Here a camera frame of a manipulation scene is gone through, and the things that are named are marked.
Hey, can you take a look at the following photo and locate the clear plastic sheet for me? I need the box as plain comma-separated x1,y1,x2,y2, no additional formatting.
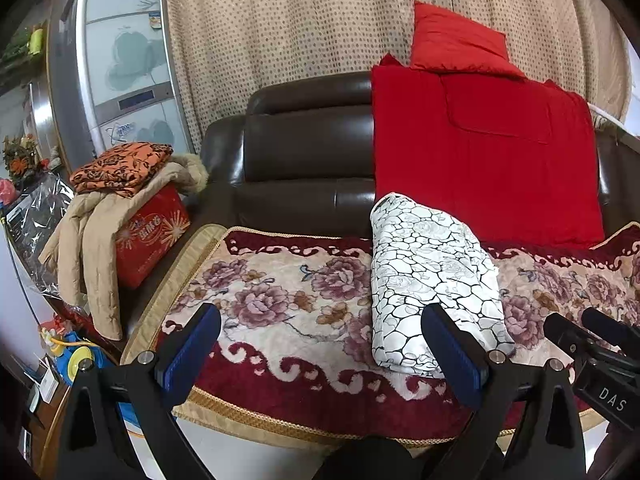
1,172,74,308

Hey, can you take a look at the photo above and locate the silver floral refrigerator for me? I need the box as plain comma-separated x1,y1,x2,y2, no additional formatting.
48,0,194,171

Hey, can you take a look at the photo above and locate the floral red beige sofa cover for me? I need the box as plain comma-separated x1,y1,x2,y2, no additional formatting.
122,223,639,448

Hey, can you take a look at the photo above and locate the red blanket on sofa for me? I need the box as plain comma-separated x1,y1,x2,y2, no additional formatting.
371,64,604,248

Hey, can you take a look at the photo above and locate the orange black patterned cloth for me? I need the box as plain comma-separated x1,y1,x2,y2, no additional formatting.
70,142,174,198

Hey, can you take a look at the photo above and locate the white black-patterned coat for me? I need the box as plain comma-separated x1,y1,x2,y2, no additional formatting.
370,193,515,378

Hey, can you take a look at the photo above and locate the blue yellow toy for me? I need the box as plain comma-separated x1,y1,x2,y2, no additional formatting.
40,321,114,386

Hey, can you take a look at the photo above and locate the red pillow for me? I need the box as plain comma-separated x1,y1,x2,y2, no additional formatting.
410,0,525,78

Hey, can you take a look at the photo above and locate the flower bouquet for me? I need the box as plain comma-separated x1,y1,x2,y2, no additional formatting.
2,134,41,191

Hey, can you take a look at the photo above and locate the beige dotted curtain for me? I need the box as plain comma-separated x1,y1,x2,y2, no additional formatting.
167,0,632,144

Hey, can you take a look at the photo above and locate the red gift box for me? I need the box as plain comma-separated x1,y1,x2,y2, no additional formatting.
115,184,190,289

